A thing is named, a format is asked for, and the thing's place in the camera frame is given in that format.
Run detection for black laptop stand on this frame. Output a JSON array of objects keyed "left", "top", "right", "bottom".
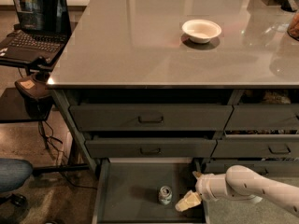
[{"left": 0, "top": 58, "right": 55, "bottom": 124}]

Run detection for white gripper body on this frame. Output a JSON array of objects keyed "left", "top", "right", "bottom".
[{"left": 195, "top": 174, "right": 228, "bottom": 202}]

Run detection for grey middle right drawer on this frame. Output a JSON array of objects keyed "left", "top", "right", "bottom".
[{"left": 212, "top": 134, "right": 299, "bottom": 158}]

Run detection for black open laptop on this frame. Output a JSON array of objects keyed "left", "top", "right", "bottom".
[{"left": 0, "top": 0, "right": 71, "bottom": 64}]

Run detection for grey top left drawer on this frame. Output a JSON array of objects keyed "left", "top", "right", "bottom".
[{"left": 69, "top": 104, "right": 232, "bottom": 132}]

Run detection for black floor cables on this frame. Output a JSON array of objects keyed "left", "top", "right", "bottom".
[{"left": 37, "top": 120, "right": 98, "bottom": 190}]

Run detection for grey top right drawer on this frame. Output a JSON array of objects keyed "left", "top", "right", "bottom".
[{"left": 226, "top": 104, "right": 299, "bottom": 131}]

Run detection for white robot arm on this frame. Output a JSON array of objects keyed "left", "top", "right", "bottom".
[{"left": 175, "top": 165, "right": 299, "bottom": 217}]

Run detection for black shoe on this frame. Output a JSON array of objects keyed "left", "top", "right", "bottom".
[{"left": 0, "top": 194, "right": 26, "bottom": 207}]

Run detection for open grey bottom drawer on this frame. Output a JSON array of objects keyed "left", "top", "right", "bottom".
[{"left": 92, "top": 160, "right": 209, "bottom": 224}]

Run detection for white paper bowl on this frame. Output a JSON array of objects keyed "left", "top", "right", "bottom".
[{"left": 182, "top": 20, "right": 221, "bottom": 44}]

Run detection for grey middle left drawer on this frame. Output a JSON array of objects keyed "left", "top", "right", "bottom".
[{"left": 85, "top": 138, "right": 216, "bottom": 158}]

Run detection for grey bottom right drawer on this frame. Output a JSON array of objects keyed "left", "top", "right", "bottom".
[{"left": 204, "top": 161, "right": 299, "bottom": 177}]

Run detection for silver 7up soda can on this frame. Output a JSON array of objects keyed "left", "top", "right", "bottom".
[{"left": 158, "top": 186, "right": 172, "bottom": 205}]

